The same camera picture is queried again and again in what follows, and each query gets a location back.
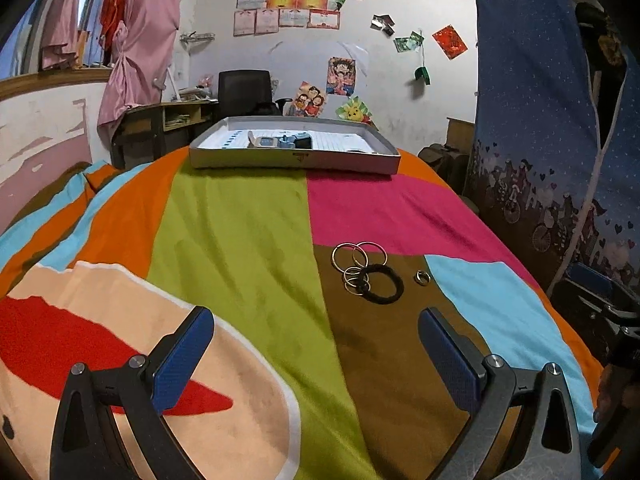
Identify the black office chair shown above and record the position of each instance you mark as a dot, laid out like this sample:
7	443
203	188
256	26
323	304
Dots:
245	90

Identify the green hanging ornament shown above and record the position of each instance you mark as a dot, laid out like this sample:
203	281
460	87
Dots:
421	75

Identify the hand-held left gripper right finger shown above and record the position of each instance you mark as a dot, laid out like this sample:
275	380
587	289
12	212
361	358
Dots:
445	355

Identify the barred window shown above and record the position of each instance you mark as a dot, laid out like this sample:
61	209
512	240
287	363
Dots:
30	27

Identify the colourful patchwork blanket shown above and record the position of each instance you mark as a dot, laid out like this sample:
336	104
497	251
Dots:
240	260

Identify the dark luggage bags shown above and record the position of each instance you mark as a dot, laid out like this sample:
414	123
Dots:
442	165

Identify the blue smart watch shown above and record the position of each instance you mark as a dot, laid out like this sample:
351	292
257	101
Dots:
265	141

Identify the stack of books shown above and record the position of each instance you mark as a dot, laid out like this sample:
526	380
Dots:
195	95

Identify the cartoon family sticker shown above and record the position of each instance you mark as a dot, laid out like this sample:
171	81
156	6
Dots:
310	101

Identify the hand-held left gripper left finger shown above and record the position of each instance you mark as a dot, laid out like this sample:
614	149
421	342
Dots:
182	355

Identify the rows of wall certificates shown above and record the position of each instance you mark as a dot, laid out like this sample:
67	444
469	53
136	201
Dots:
295	7

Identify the printed paper sheet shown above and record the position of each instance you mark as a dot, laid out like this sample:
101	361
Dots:
340	141

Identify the wooden cabinet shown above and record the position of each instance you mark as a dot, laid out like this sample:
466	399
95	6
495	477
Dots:
460	132

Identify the wooden desk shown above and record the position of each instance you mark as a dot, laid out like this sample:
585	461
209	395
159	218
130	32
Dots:
145	115

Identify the black bag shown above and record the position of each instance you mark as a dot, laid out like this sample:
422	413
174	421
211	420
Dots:
265	109

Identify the large pink curtain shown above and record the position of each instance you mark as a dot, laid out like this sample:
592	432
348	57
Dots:
145	35

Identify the red hanging cloth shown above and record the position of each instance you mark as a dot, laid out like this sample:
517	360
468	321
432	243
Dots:
112	15

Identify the green wall photos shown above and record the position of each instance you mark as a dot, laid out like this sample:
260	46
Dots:
409	42

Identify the cartoon fighter poster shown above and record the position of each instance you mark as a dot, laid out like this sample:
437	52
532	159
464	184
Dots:
341	76

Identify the wooden window sill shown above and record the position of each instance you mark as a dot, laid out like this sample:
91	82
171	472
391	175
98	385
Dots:
50	82

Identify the grey cardboard tray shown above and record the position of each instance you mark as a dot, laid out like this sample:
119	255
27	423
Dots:
250	160

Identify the red paper square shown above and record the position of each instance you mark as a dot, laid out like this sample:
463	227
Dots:
450	42

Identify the dark hanging clothes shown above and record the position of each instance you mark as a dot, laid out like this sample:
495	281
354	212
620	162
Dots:
590	25

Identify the person's right hand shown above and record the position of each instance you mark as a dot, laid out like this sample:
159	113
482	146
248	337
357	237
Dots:
606	395

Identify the blue printed curtain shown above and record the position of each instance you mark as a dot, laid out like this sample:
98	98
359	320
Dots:
530	100

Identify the small pink curtain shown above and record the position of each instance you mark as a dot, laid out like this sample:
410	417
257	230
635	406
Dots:
62	25

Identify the yellow bear sticker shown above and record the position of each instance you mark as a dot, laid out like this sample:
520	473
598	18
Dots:
354	111

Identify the dark wall photos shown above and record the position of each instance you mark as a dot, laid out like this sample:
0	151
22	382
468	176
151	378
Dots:
382	24

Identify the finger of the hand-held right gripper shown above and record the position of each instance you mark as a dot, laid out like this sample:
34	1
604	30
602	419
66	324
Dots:
592	277
585	307

